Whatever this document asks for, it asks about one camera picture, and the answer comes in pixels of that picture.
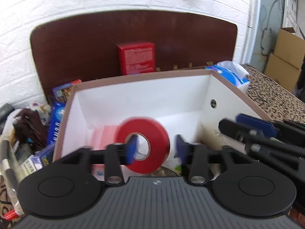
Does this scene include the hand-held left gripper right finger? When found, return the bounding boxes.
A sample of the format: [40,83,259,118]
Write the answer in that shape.
[174,135,251,186]

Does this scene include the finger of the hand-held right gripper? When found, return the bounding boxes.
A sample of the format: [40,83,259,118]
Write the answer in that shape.
[235,113,305,144]
[218,118,305,187]

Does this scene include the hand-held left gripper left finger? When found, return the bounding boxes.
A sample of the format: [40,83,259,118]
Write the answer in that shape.
[57,135,139,186]

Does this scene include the red tape roll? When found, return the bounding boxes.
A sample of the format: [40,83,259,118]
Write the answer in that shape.
[116,117,171,173]

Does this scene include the white cardboard box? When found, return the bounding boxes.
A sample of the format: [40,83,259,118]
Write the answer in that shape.
[52,69,274,182]

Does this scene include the blue tissue pack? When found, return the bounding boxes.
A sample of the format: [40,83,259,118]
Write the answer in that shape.
[205,60,250,93]

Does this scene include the large cardboard box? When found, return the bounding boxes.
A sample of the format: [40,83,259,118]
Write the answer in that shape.
[264,53,302,93]

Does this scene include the blue game boxes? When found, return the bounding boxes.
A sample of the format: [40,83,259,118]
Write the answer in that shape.
[47,101,66,146]

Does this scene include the blue card box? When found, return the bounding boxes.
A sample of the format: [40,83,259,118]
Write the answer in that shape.
[32,143,57,168]

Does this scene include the colourful printed box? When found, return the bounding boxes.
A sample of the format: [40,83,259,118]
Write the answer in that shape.
[52,79,82,103]

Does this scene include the red box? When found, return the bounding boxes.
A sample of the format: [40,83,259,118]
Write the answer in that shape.
[117,42,155,76]

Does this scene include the printed white plastic bag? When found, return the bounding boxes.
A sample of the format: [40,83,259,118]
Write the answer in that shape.
[26,101,52,125]

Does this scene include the dark brown bag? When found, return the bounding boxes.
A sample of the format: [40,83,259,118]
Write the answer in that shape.
[13,108,48,149]

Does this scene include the brown wooden headboard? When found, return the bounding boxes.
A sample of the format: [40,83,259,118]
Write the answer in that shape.
[30,10,239,106]

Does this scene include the black marker pen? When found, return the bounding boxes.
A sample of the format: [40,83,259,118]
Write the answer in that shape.
[0,139,21,211]

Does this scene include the black pouch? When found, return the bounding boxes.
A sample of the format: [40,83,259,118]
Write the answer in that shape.
[0,103,15,123]

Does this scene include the wall poster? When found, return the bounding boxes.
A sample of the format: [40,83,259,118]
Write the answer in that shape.
[284,0,299,28]

